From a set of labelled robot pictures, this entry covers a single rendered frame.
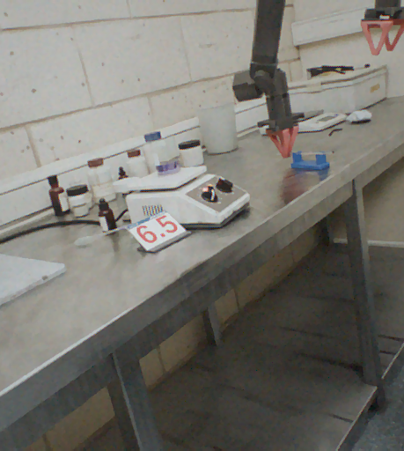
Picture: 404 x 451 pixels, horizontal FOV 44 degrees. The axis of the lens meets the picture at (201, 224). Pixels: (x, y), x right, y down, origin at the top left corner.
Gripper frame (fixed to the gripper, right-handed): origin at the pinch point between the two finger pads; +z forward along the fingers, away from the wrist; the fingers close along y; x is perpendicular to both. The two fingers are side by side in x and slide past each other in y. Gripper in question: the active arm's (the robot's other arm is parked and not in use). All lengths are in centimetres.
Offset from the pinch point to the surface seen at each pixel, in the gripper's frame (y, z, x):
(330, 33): -87, -28, -65
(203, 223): 38.5, 1.9, 21.6
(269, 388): 10, 70, -12
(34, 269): 67, 2, 13
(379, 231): -96, 63, -58
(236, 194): 29.3, -0.4, 19.5
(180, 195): 40.3, -3.4, 18.6
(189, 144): 8.8, -4.1, -31.7
